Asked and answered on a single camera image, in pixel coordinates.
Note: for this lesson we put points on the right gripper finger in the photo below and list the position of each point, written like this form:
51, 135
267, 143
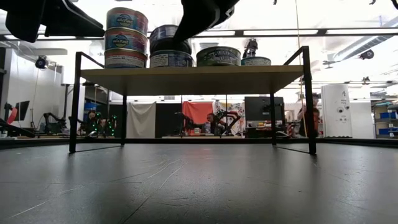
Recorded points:
196, 23

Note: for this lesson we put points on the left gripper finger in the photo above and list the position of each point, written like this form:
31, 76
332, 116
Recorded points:
74, 26

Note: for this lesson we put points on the silver pull-tab tuna can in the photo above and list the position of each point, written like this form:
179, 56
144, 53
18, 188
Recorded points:
218, 56

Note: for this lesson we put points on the gold-lid can red blue label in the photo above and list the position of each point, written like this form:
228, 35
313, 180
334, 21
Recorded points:
126, 40
124, 60

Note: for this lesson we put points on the pale-lid can white blue label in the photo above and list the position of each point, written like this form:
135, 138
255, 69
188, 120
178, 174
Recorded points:
127, 20

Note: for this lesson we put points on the teal snack tuna can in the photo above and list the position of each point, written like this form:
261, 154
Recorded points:
256, 61

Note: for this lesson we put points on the wooden shelf black metal legs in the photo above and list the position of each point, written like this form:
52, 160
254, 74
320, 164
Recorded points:
192, 81

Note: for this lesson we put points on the black T-shaped stand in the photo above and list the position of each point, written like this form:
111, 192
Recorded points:
66, 102

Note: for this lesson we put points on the orange hanging cloth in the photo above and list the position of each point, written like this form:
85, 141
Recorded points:
196, 110

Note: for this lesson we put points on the black desk monitor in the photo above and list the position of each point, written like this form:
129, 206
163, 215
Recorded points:
20, 110

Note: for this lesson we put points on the dark equipment cabinet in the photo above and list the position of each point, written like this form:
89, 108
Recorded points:
115, 109

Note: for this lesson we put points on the patterned hanging cloth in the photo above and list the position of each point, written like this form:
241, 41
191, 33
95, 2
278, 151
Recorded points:
239, 107

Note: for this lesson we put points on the black partition panel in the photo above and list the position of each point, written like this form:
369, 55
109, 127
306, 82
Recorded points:
168, 119

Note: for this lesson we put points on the person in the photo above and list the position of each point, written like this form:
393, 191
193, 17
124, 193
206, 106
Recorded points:
308, 118
213, 123

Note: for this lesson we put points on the background robot green lights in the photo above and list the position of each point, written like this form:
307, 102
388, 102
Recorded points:
104, 124

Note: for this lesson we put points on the black display screen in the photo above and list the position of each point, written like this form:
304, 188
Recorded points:
258, 109

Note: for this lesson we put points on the white hanging cloth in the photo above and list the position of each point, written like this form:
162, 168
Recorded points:
141, 119

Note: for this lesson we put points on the cluttered background table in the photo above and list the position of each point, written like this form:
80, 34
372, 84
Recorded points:
264, 129

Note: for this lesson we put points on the black ceiling dome device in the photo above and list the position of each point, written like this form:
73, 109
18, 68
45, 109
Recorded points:
367, 54

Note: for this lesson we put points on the white square pillar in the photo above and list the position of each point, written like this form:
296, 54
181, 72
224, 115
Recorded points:
337, 109

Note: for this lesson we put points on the black table mat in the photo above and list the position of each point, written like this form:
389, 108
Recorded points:
217, 186

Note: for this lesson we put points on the storage rack blue bins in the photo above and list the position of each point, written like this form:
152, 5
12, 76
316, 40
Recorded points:
385, 118

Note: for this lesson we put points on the small black dome camera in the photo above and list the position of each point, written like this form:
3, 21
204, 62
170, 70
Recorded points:
41, 62

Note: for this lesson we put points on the black hanging overhead camera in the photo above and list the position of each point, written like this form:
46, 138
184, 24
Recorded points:
251, 46

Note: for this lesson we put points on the black metal rig frame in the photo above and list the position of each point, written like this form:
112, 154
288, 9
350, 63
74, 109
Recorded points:
202, 140

